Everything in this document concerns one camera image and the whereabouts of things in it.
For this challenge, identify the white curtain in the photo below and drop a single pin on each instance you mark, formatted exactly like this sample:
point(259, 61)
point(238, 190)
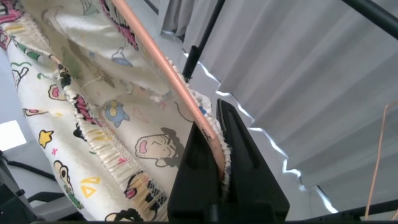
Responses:
point(311, 77)
point(178, 15)

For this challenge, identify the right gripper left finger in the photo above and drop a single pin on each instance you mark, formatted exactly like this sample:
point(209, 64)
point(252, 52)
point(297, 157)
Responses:
point(192, 186)

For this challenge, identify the cream printed garment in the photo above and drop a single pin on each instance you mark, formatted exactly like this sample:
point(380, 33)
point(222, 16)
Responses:
point(77, 102)

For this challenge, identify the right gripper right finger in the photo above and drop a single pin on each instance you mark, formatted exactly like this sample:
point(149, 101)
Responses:
point(255, 186)

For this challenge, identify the pink clothes hanger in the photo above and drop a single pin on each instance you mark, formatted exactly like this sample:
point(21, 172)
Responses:
point(377, 161)
point(161, 65)

